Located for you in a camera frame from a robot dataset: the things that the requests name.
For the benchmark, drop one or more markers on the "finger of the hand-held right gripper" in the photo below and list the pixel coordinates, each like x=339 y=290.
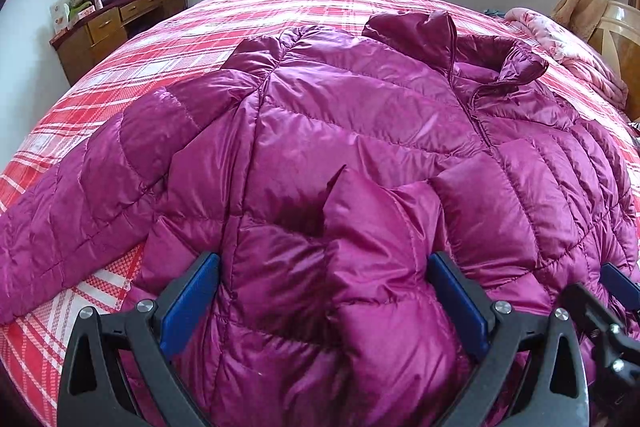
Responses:
x=600 y=322
x=622 y=287

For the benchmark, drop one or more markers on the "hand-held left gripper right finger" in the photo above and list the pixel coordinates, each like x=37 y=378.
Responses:
x=460 y=302

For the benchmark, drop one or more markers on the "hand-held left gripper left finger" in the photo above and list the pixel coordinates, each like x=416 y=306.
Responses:
x=192 y=302

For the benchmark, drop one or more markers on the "purple down jacket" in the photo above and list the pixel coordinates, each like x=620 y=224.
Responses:
x=350 y=132

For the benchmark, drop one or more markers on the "pink floral quilt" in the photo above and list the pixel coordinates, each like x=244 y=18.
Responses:
x=575 y=57

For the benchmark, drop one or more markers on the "light wooden headboard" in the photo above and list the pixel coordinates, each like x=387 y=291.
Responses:
x=612 y=32

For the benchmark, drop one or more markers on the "bed with red plaid sheet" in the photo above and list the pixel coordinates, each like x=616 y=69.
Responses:
x=150 y=37

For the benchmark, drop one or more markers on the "brown wooden desk with drawers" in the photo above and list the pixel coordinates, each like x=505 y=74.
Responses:
x=105 y=27

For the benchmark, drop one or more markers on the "green packet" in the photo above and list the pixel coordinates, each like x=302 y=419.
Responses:
x=80 y=12

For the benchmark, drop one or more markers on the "white printed box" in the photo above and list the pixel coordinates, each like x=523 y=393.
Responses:
x=60 y=17

